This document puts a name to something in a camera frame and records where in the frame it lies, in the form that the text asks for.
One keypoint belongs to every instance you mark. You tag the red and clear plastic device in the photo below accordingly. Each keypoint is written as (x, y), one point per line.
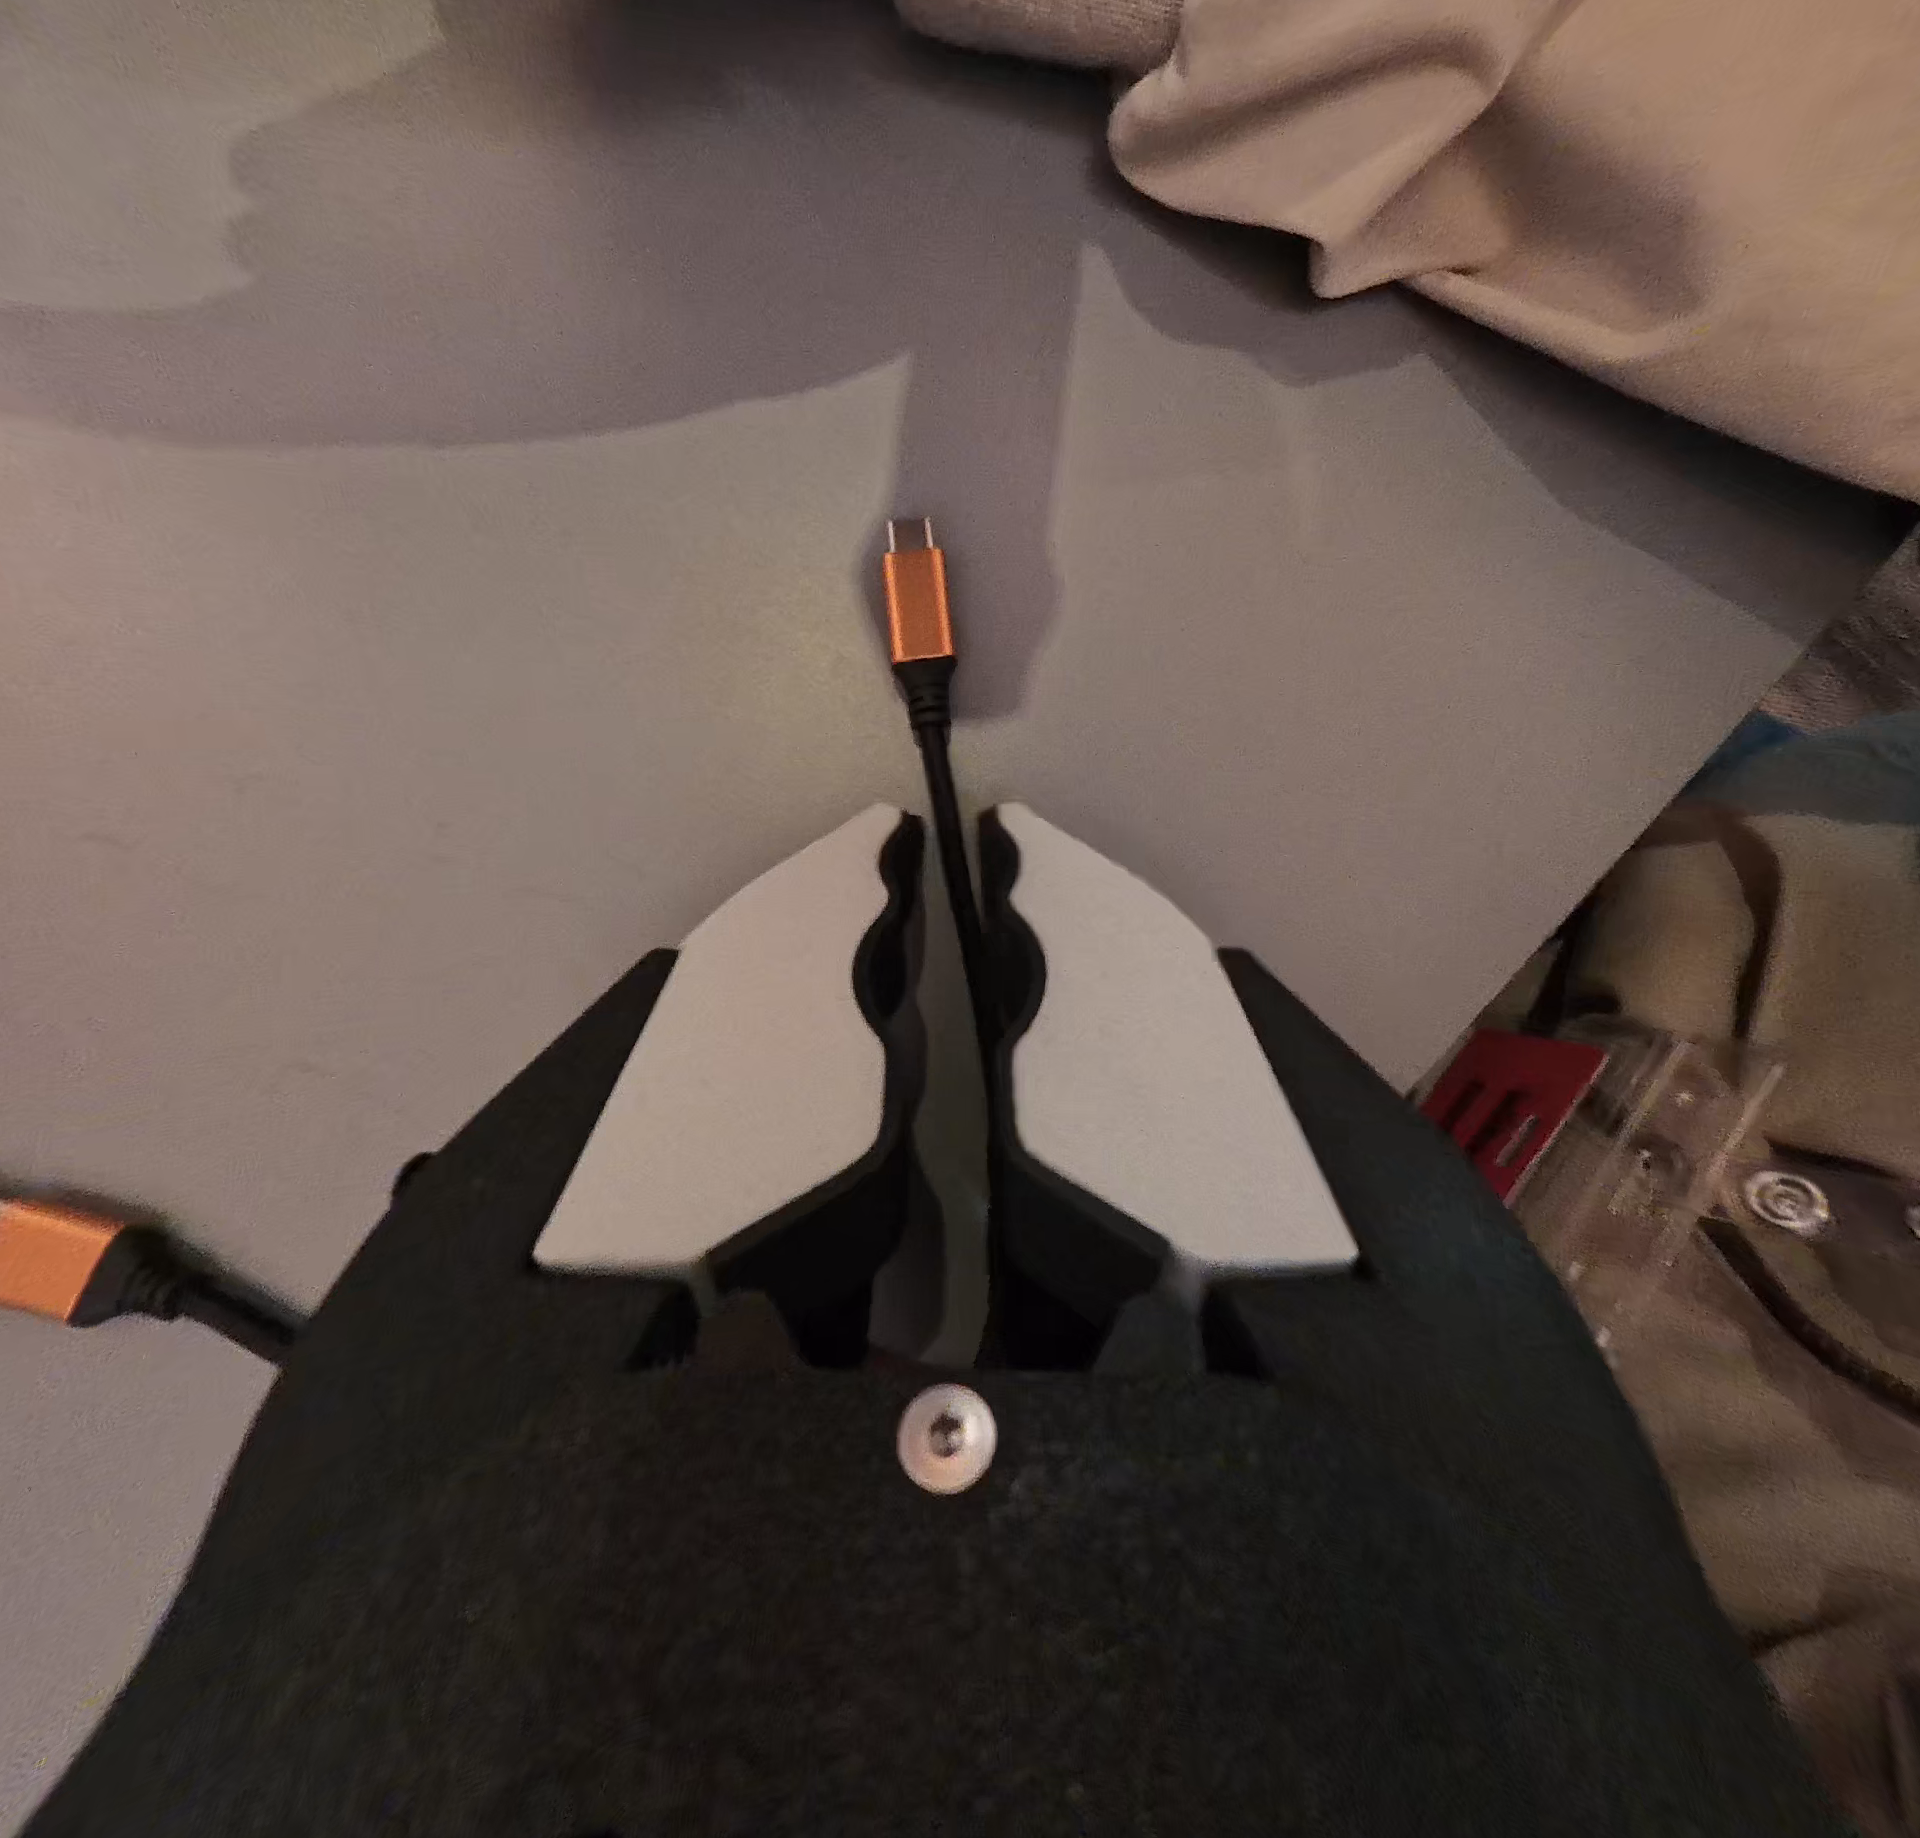
(1649, 1164)

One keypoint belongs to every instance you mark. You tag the red flat object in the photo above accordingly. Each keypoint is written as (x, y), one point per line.
(1501, 1103)

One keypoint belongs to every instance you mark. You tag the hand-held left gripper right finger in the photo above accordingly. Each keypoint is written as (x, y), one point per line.
(1171, 1088)

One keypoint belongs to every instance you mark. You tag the person's right forearm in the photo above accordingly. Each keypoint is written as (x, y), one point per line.
(1547, 172)

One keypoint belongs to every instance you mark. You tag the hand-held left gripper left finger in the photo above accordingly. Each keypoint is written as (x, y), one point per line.
(751, 1075)

